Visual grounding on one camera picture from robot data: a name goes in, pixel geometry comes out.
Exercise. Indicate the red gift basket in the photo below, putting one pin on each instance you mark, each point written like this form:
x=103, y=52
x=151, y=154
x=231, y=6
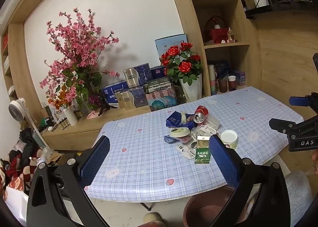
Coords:
x=216, y=33

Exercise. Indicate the silver purple gift box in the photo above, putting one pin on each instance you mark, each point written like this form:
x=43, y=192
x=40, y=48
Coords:
x=136, y=75
x=131, y=97

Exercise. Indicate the pile of clothes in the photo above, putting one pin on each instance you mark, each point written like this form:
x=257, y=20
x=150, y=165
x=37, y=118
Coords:
x=17, y=164

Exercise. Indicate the beige shoe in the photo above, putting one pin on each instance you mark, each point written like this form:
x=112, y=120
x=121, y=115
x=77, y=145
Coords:
x=154, y=220

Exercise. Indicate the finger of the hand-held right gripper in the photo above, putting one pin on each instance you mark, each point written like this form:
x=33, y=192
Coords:
x=299, y=101
x=282, y=125

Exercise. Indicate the brown plastic bin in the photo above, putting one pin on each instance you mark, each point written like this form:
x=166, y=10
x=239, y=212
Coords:
x=211, y=207

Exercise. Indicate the red rose bouquet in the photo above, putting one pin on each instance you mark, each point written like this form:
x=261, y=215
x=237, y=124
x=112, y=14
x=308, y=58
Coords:
x=182, y=64

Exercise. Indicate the red soda can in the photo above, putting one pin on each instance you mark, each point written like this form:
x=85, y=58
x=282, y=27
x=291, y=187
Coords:
x=200, y=115

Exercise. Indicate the small blue box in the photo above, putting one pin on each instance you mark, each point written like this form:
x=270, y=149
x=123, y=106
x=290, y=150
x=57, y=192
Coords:
x=240, y=78

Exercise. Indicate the pink artificial blossom branches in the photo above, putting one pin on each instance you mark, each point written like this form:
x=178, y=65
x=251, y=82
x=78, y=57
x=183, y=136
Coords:
x=79, y=48

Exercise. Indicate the dark printed box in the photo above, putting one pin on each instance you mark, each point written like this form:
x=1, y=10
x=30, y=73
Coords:
x=159, y=84

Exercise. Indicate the purple blue box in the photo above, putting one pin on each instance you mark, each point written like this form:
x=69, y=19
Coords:
x=156, y=72

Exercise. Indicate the white printed plastic package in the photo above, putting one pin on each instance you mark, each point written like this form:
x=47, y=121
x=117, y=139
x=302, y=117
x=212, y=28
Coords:
x=203, y=132

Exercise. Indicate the blue foil wrapper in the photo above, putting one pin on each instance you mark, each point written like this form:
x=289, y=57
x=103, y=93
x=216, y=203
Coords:
x=171, y=139

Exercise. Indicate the white desk fan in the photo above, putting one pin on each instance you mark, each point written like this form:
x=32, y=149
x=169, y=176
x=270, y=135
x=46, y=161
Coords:
x=18, y=110

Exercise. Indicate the black mini tripod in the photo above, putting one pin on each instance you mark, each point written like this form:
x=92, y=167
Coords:
x=105, y=107

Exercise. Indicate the person's right hand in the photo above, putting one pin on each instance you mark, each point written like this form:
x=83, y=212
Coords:
x=315, y=157

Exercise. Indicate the blue white cardboard box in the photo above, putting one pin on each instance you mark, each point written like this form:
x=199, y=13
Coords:
x=169, y=43

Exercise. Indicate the pink teal gift box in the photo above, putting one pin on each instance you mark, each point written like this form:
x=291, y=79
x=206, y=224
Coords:
x=161, y=99

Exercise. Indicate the white fluffy stool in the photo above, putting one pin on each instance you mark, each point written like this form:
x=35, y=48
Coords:
x=298, y=192

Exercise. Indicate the white paper cup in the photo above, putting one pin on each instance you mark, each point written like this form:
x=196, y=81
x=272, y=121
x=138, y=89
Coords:
x=229, y=138

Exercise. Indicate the dark blue box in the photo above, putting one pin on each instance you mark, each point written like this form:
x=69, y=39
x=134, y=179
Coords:
x=222, y=69

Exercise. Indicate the orange artificial flowers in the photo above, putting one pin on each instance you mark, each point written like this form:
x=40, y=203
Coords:
x=59, y=99

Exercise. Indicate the clear plastic container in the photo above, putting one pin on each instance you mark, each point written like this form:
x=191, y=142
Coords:
x=213, y=121

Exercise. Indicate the small glass bottle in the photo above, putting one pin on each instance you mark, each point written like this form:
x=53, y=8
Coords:
x=231, y=36

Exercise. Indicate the white printed card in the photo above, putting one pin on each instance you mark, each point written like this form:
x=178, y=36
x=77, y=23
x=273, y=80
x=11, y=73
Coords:
x=185, y=150

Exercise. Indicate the green rimmed white lid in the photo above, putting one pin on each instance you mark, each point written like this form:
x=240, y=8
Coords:
x=179, y=132

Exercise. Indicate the wooden shelf unit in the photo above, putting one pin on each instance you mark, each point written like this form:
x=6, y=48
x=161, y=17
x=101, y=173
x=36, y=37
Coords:
x=223, y=0

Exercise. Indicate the red snack packet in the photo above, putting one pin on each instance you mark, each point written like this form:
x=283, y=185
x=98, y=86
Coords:
x=185, y=139

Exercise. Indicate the small white vase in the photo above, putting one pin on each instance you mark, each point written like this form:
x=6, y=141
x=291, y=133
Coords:
x=70, y=117

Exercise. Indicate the blue paper bag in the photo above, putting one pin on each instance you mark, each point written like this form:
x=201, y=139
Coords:
x=177, y=121

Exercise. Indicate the brown paper bag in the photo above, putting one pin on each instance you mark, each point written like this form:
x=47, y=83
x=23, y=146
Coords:
x=46, y=115

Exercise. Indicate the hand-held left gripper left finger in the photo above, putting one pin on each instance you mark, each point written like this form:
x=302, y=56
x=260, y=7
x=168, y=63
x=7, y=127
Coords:
x=95, y=161

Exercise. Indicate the stack of pastel cups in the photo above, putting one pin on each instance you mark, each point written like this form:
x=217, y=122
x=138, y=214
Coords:
x=213, y=80

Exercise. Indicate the green tea packet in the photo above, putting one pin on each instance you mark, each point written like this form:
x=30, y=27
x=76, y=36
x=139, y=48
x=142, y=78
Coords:
x=202, y=151

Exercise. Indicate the pink cloth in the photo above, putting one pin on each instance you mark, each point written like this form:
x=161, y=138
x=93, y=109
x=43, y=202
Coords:
x=92, y=115

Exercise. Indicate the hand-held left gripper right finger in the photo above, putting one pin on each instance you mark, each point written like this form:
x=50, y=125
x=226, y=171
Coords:
x=223, y=162

